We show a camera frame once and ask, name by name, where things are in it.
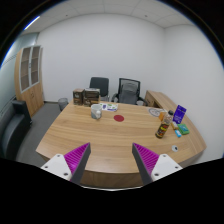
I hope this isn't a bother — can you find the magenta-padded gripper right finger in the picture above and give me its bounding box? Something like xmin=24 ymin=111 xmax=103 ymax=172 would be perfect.
xmin=132 ymin=143 xmax=183 ymax=186

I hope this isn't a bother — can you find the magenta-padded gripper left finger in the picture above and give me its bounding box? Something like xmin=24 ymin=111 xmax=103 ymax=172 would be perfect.
xmin=40 ymin=142 xmax=92 ymax=185

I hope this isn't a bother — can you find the clear drink bottle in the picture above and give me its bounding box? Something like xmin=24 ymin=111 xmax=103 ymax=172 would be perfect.
xmin=155 ymin=109 xmax=175 ymax=140

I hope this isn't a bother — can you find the green cloth pack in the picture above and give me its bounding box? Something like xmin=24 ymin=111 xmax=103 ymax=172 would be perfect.
xmin=177 ymin=123 xmax=190 ymax=136

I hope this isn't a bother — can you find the orange wooden box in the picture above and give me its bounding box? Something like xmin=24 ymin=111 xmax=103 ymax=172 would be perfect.
xmin=158 ymin=110 xmax=168 ymax=122

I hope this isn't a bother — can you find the purple card package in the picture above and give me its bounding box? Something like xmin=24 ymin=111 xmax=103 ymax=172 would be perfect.
xmin=172 ymin=104 xmax=188 ymax=125

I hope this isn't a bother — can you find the black sofa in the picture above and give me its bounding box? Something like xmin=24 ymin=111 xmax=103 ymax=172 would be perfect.
xmin=0 ymin=99 xmax=33 ymax=161

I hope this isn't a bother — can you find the grey waste bin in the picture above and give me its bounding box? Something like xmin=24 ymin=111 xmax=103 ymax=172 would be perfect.
xmin=57 ymin=97 xmax=69 ymax=112

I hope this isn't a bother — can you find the white mug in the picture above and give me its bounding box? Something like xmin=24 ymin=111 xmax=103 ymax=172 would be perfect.
xmin=90 ymin=103 xmax=103 ymax=120

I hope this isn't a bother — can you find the flat round red coaster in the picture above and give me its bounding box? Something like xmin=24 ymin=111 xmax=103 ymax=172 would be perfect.
xmin=113 ymin=114 xmax=125 ymax=123

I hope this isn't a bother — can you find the wooden side desk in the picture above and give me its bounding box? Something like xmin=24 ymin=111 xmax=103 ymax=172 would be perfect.
xmin=144 ymin=89 xmax=178 ymax=114

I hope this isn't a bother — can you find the tall dark brown box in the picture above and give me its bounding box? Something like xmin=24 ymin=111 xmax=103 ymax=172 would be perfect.
xmin=72 ymin=88 xmax=85 ymax=106

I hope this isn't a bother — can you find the wooden shelf cabinet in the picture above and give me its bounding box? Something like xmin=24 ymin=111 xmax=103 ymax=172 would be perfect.
xmin=13 ymin=45 xmax=45 ymax=118

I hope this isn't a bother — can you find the white sticker sheet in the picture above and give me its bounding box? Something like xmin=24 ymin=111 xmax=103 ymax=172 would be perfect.
xmin=99 ymin=102 xmax=119 ymax=113

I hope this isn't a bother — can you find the dark brown flat box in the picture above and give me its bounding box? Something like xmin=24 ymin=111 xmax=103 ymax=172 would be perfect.
xmin=83 ymin=87 xmax=101 ymax=98

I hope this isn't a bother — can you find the grey backpack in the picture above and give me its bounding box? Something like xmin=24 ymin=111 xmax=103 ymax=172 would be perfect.
xmin=118 ymin=81 xmax=139 ymax=105

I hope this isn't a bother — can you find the black mesh office chair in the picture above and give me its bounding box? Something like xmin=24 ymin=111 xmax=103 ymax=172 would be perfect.
xmin=111 ymin=77 xmax=148 ymax=106

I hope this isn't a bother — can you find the clear packet with grey ring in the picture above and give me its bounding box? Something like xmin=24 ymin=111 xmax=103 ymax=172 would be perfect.
xmin=148 ymin=107 xmax=165 ymax=118

